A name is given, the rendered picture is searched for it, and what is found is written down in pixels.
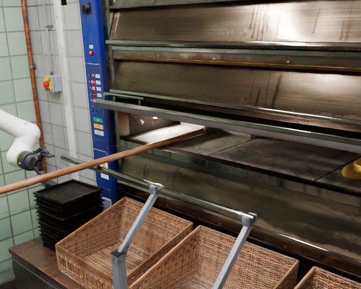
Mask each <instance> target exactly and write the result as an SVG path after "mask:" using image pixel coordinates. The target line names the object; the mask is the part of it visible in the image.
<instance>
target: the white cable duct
mask: <svg viewBox="0 0 361 289"><path fill-rule="evenodd" d="M53 5H54V15H55V21H56V31H57V41H58V52H59V58H60V68H61V78H62V88H63V94H64V104H65V114H66V125H67V130H68V141H69V151H70V157H74V158H76V148H75V141H74V131H73V120H72V110H71V103H70V93H69V83H68V72H67V66H66V55H65V45H64V34H63V28H62V18H61V7H60V0H53ZM72 177H73V179H76V180H78V181H79V175H78V171H77V172H75V173H72Z"/></svg>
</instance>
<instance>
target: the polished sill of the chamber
mask: <svg viewBox="0 0 361 289"><path fill-rule="evenodd" d="M148 144H150V142H145V141H142V140H137V139H133V138H123V139H120V146H123V147H126V148H129V149H134V148H137V147H140V146H144V145H148ZM144 152H145V153H149V154H154V155H158V156H161V157H165V158H169V159H173V160H176V161H181V162H185V163H189V164H192V165H196V166H200V167H205V168H208V169H212V170H216V171H220V172H223V173H228V174H232V175H236V176H239V177H243V178H247V179H252V180H255V181H259V182H263V183H267V184H270V185H274V186H279V187H282V188H286V189H290V190H294V191H297V192H302V193H305V194H310V195H313V196H317V197H321V198H326V199H328V200H333V201H337V202H341V203H344V204H349V205H352V206H357V207H360V208H361V192H360V191H357V190H352V189H347V188H343V187H340V186H335V185H330V184H327V183H322V182H318V181H313V180H310V179H305V178H301V177H296V176H293V175H288V174H283V173H279V172H276V171H271V170H266V169H262V168H258V167H254V166H249V165H244V164H241V163H237V162H232V161H227V160H224V159H219V158H214V157H210V156H207V155H202V154H197V153H192V152H189V151H184V150H180V149H175V148H172V147H167V146H161V147H157V148H155V149H151V150H147V151H144Z"/></svg>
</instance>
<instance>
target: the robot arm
mask: <svg viewBox="0 0 361 289"><path fill-rule="evenodd" d="M0 130H2V131H4V132H5V133H7V134H9V135H12V136H14V137H15V141H14V143H13V144H12V146H11V148H10V149H9V151H8V152H7V155H6V158H7V161H8V163H9V164H10V165H11V166H13V167H20V168H22V169H25V170H27V171H35V172H36V173H37V175H36V177H37V176H40V175H44V174H45V170H44V169H43V166H42V160H43V157H44V156H45V157H48V158H52V157H55V155H53V154H51V153H49V151H47V150H45V149H46V146H42V147H40V148H38V149H37V150H34V151H33V149H34V147H35V145H36V143H37V142H38V140H39V138H40V136H41V131H40V129H39V128H38V126H36V125H35V124H33V123H30V122H27V121H25V120H22V119H20V118H17V117H15V116H13V115H11V114H9V113H7V112H5V111H3V110H1V109H0ZM32 151H33V152H32ZM39 153H40V154H39ZM38 154H39V156H38ZM41 184H42V185H43V187H44V188H45V189H46V188H49V187H51V186H56V185H58V183H56V182H54V181H51V180H48V181H45V182H41Z"/></svg>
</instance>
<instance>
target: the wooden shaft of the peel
mask: <svg viewBox="0 0 361 289"><path fill-rule="evenodd" d="M204 133H205V131H204V129H200V130H196V131H192V132H188V133H185V134H182V135H178V136H175V137H172V138H168V139H164V140H160V141H158V142H154V143H150V144H147V145H144V146H140V147H137V148H134V149H130V150H127V151H123V152H120V153H116V154H113V155H109V156H106V157H102V158H99V159H95V160H92V161H89V162H85V163H81V164H79V165H75V166H71V167H67V168H65V169H61V170H57V171H54V172H51V173H47V174H44V175H40V176H37V177H33V178H29V179H26V180H23V181H19V182H16V183H12V184H9V185H6V186H2V187H0V195H1V194H5V193H8V192H12V191H14V190H18V189H22V188H25V187H28V186H31V185H35V184H37V183H41V182H45V181H48V180H51V179H54V178H58V177H62V176H64V175H68V174H71V173H75V172H77V171H81V170H85V169H88V168H90V167H94V166H98V165H101V164H104V163H107V162H111V161H115V160H117V159H121V158H124V157H128V156H130V155H134V154H138V153H141V152H144V151H147V150H151V149H155V148H157V147H161V146H164V145H168V144H170V143H174V142H178V141H180V140H184V139H187V138H191V137H194V136H197V135H201V134H204Z"/></svg>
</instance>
